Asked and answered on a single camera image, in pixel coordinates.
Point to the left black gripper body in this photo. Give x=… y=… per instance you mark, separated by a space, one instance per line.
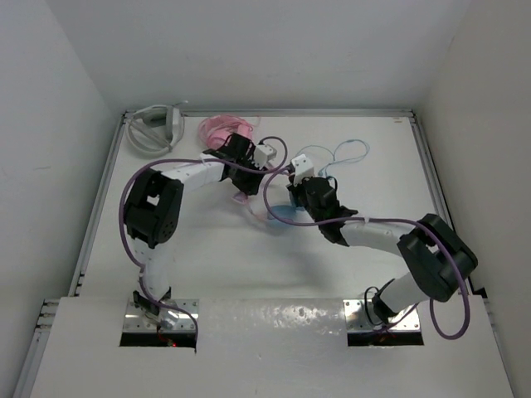
x=244 y=180

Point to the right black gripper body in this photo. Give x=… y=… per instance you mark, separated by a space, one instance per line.
x=300 y=199

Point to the blue pink cat-ear headphones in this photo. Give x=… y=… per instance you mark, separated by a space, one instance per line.
x=276 y=223

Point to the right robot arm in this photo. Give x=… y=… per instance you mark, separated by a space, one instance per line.
x=431 y=250

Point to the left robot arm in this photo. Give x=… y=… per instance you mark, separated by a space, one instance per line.
x=150 y=206

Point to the white grey headphones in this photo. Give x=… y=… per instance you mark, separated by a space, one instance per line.
x=155 y=130

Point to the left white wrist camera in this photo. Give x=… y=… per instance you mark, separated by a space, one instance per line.
x=262 y=155

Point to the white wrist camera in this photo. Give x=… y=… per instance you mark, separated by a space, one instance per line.
x=262 y=155
x=301 y=167

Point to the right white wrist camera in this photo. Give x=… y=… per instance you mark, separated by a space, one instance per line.
x=301 y=167

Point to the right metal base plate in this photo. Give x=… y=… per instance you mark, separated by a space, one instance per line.
x=359 y=318

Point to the metal base plate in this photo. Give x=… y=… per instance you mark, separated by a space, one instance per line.
x=359 y=318
x=178 y=319

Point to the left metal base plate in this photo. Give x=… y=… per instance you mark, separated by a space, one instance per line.
x=178 y=319

